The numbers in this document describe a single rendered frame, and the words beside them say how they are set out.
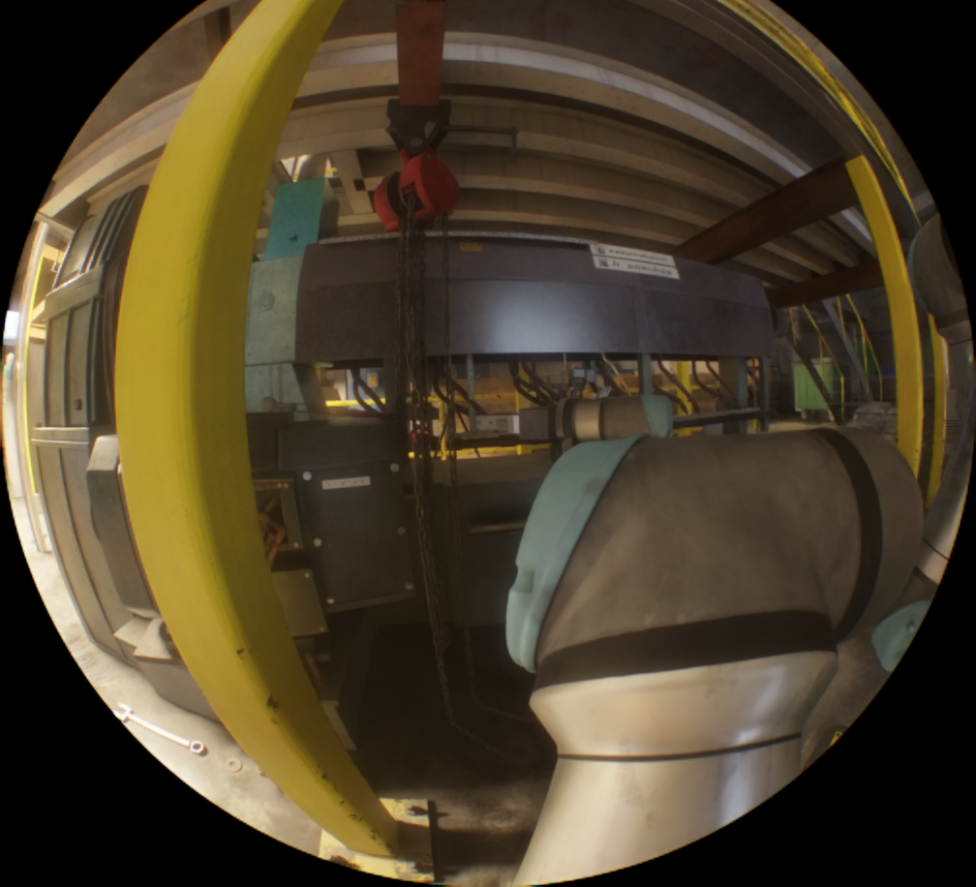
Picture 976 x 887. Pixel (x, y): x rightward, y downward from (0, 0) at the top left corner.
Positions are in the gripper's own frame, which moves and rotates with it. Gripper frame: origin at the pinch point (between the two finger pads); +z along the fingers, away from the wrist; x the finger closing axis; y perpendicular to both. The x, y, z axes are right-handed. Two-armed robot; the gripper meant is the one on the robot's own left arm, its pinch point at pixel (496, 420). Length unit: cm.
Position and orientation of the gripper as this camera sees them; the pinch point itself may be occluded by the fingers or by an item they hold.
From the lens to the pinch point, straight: 63.1
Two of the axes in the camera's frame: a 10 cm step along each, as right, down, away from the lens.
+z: -8.4, 0.3, 5.4
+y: -0.5, -10.0, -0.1
